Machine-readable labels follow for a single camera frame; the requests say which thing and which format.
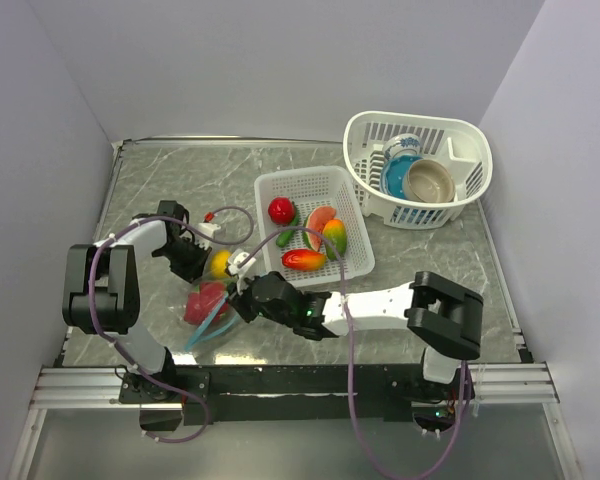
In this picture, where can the white perforated flat basket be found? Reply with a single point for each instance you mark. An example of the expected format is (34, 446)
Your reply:
(325, 202)

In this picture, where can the blue plate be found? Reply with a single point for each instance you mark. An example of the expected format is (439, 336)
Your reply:
(394, 173)

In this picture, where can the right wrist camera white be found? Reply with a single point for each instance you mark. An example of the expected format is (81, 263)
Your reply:
(240, 267)

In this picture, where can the beige bowl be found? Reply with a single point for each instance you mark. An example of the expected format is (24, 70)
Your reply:
(428, 181)

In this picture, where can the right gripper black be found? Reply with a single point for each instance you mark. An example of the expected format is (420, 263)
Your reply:
(241, 299)

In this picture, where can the orange green fake mango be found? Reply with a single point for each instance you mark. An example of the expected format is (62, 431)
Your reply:
(335, 232)

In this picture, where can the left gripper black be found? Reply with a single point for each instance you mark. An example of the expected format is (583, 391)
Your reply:
(192, 272)

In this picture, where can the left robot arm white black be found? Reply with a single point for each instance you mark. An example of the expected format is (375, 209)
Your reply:
(102, 296)

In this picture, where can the green fake pepper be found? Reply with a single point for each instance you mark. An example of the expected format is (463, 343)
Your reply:
(285, 236)

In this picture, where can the yellow fake fruit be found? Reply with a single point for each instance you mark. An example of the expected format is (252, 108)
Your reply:
(218, 264)

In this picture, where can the red fake pepper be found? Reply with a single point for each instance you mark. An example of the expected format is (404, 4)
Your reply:
(281, 211)

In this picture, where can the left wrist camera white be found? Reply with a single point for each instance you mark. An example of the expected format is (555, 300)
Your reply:
(208, 232)

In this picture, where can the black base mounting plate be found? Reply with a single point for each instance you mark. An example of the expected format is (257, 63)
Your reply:
(225, 393)

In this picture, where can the white dish rack basket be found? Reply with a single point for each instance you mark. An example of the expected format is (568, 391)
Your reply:
(458, 145)

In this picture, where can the fake watermelon slice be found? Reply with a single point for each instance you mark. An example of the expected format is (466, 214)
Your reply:
(315, 222)

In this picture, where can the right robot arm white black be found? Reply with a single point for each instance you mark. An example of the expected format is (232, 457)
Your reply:
(445, 315)

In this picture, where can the clear zip top bag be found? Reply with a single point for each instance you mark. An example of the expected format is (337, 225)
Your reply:
(209, 330)

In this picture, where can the orange red fake fruit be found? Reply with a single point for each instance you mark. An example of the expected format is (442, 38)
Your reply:
(304, 260)

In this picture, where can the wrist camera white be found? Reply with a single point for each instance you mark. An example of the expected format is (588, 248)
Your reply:
(240, 267)
(208, 232)

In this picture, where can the blue white patterned cup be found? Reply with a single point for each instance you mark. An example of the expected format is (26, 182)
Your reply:
(406, 144)

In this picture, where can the aluminium rail frame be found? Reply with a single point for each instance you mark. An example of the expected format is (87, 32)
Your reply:
(98, 388)

